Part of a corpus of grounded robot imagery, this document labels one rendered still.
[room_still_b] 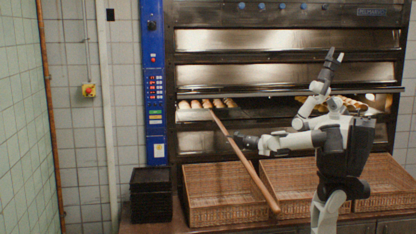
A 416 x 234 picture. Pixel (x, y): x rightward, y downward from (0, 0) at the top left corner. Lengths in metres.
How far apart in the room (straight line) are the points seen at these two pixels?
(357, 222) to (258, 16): 1.65
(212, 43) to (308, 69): 0.80
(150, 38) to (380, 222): 2.11
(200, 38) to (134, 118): 0.76
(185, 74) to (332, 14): 1.22
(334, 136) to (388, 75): 1.51
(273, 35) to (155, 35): 0.89
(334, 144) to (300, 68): 1.19
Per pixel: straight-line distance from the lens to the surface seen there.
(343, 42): 3.01
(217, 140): 2.81
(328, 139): 1.82
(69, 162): 2.87
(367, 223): 2.89
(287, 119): 2.91
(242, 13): 2.73
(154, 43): 2.60
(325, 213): 2.15
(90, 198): 2.96
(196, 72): 2.68
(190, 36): 2.65
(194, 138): 2.78
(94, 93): 2.62
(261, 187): 1.61
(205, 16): 2.68
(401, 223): 3.05
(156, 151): 2.75
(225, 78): 2.70
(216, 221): 2.50
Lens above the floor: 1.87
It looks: 14 degrees down
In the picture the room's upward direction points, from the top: straight up
